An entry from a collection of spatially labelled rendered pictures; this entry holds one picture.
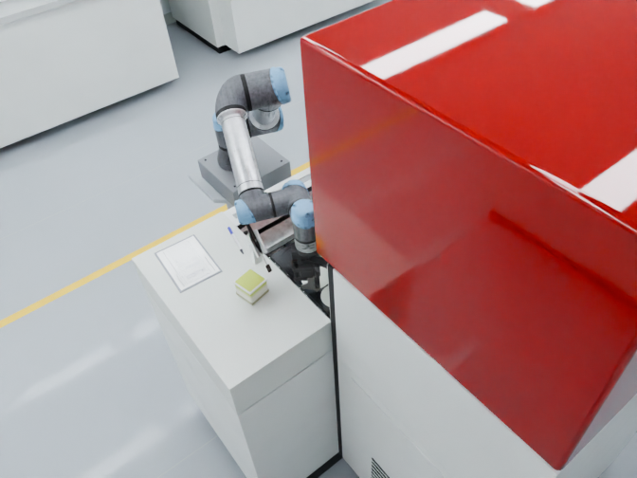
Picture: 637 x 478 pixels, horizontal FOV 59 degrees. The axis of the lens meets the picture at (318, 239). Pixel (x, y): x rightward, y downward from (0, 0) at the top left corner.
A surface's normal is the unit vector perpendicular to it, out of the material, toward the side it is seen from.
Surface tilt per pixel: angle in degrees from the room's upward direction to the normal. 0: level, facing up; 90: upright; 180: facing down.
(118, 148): 0
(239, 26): 90
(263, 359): 0
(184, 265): 0
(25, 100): 90
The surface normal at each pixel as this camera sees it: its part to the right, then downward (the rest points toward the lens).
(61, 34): 0.61, 0.55
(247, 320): -0.05, -0.70
